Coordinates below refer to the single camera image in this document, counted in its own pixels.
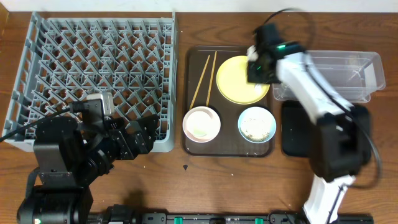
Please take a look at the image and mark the clear plastic waste bin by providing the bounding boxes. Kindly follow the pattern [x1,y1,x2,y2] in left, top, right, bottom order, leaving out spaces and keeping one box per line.
[273,50,386,103]

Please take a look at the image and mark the white tissue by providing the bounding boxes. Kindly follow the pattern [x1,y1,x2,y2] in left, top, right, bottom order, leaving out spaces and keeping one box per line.
[246,45,259,62]

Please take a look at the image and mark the white pink shallow bowl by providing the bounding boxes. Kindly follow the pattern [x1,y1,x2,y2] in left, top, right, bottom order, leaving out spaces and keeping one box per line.
[182,106,221,143]

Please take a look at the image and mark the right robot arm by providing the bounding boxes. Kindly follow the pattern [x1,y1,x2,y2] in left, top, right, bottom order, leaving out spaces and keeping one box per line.
[247,23,382,223]

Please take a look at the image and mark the dark brown serving tray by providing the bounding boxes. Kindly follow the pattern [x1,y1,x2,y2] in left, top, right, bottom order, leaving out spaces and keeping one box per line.
[182,45,275,157]

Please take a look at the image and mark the black rectangular tray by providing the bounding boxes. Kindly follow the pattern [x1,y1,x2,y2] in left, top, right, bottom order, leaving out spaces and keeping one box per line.
[281,101,371,157]

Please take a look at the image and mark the grey plastic dishwasher rack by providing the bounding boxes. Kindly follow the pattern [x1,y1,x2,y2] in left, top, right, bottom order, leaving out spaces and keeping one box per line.
[2,12,178,152]

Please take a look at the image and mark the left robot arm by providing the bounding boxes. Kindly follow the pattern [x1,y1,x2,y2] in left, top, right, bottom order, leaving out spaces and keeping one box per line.
[17,109,159,223]

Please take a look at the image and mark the yellow round plate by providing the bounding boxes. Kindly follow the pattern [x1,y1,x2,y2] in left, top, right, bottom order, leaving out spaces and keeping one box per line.
[216,55,270,105]

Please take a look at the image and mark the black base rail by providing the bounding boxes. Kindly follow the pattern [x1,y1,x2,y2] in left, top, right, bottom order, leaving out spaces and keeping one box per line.
[86,204,374,224]

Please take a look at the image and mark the light blue bowl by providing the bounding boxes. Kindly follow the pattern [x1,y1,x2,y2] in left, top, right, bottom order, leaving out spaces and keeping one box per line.
[238,106,276,144]

